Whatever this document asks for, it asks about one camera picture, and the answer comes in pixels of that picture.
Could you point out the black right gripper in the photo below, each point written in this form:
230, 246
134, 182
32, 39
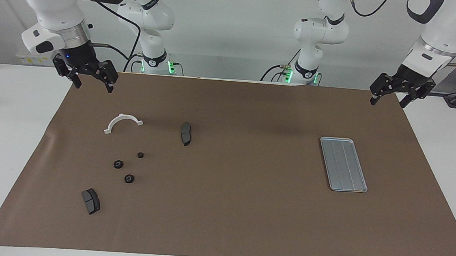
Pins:
81, 56

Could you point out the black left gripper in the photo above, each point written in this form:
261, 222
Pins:
413, 77

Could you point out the small black bearing gear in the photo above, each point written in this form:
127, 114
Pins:
140, 155

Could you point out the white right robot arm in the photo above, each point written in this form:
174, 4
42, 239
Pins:
55, 0

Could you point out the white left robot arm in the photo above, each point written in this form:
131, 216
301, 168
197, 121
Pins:
321, 31

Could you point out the silver metal tray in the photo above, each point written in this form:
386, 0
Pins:
345, 165

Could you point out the white cardboard box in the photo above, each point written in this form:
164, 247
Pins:
30, 59

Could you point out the long narrow grey brake pad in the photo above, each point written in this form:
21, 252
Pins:
186, 133

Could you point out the short wide grey brake pad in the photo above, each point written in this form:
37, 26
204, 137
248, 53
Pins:
91, 202

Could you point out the brown table mat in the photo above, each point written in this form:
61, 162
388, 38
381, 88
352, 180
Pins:
226, 205

